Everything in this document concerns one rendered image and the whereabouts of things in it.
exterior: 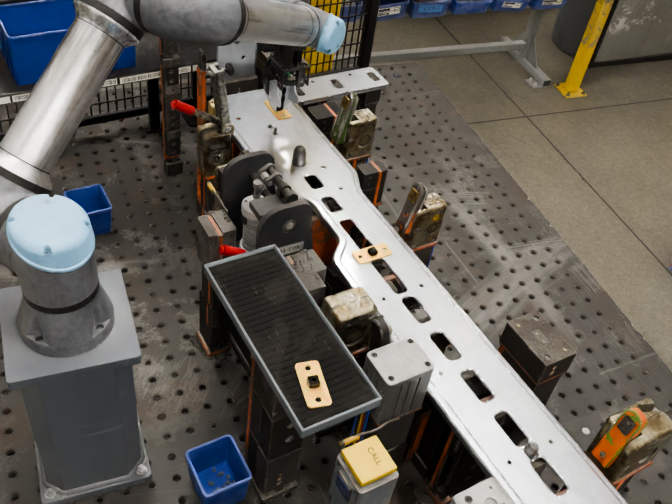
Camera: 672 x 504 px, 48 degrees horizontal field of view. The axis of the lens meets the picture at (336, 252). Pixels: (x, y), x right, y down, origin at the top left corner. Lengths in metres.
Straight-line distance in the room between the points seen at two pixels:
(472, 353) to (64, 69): 0.88
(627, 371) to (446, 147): 0.94
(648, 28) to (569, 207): 1.37
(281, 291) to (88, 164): 1.13
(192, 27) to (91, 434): 0.73
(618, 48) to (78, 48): 3.65
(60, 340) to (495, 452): 0.74
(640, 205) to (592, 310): 1.75
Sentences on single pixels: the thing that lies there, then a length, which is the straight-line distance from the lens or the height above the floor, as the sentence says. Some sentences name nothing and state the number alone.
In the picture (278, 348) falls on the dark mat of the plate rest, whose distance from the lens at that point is 1.22.
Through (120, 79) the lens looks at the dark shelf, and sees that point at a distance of 2.08.
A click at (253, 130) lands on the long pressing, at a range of 1.93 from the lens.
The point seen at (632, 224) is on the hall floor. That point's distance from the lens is 3.70.
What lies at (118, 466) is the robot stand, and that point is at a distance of 1.57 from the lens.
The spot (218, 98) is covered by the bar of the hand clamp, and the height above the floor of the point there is 1.15.
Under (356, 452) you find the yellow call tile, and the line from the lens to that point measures 1.12.
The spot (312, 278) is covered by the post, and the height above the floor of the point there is 1.10.
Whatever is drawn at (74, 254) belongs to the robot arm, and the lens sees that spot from 1.17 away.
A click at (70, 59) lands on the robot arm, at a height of 1.47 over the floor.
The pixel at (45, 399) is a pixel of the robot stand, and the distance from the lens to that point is 1.35.
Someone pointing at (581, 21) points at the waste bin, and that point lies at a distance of 4.80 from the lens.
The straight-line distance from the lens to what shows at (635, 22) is 4.53.
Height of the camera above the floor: 2.11
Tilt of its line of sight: 43 degrees down
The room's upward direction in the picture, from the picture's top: 10 degrees clockwise
